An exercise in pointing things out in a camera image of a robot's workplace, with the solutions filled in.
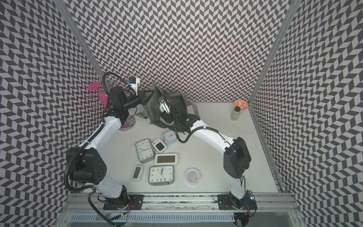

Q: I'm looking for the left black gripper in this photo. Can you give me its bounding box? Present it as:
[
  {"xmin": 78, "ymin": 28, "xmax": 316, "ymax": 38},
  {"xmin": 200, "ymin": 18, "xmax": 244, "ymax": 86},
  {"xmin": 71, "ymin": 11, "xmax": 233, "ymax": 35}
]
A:
[{"xmin": 122, "ymin": 89, "xmax": 155, "ymax": 110}]

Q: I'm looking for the green canvas bag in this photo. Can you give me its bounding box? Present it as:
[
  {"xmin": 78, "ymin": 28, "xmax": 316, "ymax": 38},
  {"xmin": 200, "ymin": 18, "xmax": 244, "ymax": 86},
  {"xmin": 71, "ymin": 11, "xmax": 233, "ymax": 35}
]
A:
[{"xmin": 136, "ymin": 83, "xmax": 199, "ymax": 128}]

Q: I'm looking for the light blue square clock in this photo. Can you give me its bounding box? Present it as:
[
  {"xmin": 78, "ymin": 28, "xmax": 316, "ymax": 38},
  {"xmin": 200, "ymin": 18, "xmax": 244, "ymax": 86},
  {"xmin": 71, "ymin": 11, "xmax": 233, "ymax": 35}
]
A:
[{"xmin": 162, "ymin": 130, "xmax": 178, "ymax": 145}]

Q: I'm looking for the white orange digital clock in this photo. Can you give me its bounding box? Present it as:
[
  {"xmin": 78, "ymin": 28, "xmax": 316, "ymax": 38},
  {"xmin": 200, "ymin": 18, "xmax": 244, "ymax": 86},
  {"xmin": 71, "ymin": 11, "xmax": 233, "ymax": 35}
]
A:
[{"xmin": 152, "ymin": 138, "xmax": 167, "ymax": 153}]

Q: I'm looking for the white wide digital clock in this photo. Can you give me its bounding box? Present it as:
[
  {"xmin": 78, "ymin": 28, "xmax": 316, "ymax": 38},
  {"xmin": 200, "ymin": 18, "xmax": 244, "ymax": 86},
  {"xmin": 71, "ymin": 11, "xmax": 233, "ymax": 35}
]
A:
[{"xmin": 154, "ymin": 153, "xmax": 178, "ymax": 166}]

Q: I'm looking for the small grey digital clock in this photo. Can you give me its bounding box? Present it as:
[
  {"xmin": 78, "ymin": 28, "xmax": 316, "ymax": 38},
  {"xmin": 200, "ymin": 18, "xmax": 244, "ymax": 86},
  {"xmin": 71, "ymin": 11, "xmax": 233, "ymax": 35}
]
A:
[{"xmin": 130, "ymin": 165, "xmax": 144, "ymax": 182}]

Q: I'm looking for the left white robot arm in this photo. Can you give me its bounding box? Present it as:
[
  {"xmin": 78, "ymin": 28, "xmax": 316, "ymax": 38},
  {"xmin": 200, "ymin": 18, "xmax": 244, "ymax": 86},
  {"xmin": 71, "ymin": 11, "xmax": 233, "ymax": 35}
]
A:
[{"xmin": 63, "ymin": 77, "xmax": 151, "ymax": 210}]

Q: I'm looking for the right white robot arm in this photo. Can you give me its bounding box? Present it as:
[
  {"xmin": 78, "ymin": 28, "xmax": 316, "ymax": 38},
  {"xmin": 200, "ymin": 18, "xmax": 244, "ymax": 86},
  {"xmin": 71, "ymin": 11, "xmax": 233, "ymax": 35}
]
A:
[{"xmin": 160, "ymin": 91, "xmax": 255, "ymax": 210}]

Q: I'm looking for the grey-green tall analog clock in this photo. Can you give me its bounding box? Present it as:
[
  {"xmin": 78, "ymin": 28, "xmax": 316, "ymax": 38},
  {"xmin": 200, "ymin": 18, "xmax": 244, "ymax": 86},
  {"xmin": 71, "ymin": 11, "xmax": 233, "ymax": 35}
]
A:
[{"xmin": 135, "ymin": 139, "xmax": 155, "ymax": 164}]

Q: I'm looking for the grey-green large analog clock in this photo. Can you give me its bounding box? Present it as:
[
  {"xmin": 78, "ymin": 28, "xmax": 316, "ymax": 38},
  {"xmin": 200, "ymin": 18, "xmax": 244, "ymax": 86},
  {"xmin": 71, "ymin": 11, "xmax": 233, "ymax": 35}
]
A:
[{"xmin": 148, "ymin": 165, "xmax": 175, "ymax": 186}]

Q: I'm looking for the small glass bottle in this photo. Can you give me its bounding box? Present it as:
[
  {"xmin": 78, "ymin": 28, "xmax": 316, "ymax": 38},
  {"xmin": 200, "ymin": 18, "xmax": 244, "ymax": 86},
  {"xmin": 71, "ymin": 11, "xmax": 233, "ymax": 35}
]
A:
[{"xmin": 231, "ymin": 106, "xmax": 241, "ymax": 121}]

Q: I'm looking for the orange patterned bowl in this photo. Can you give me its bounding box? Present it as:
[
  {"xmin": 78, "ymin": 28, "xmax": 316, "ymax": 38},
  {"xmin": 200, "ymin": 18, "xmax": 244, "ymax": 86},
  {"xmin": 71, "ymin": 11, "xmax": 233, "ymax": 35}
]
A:
[{"xmin": 233, "ymin": 99, "xmax": 249, "ymax": 111}]

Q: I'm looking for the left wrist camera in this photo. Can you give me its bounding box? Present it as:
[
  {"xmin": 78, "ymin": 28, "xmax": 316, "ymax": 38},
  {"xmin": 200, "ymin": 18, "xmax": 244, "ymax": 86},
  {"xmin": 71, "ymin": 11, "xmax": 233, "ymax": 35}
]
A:
[{"xmin": 126, "ymin": 77, "xmax": 141, "ymax": 95}]

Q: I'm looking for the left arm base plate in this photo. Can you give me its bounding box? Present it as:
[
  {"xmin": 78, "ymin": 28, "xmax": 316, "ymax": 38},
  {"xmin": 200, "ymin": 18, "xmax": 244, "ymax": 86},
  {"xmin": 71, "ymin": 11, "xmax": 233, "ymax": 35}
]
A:
[{"xmin": 103, "ymin": 194, "xmax": 144, "ymax": 211}]

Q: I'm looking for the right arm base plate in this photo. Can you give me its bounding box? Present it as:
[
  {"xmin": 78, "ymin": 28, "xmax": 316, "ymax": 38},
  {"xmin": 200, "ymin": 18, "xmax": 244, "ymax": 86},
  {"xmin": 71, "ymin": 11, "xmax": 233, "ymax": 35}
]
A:
[{"xmin": 216, "ymin": 194, "xmax": 257, "ymax": 210}]

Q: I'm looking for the aluminium front rail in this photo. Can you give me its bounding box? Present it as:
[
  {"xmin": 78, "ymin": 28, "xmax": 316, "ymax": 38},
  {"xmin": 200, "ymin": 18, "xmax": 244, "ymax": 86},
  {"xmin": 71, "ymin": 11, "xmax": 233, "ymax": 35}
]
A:
[{"xmin": 60, "ymin": 192, "xmax": 300, "ymax": 213}]

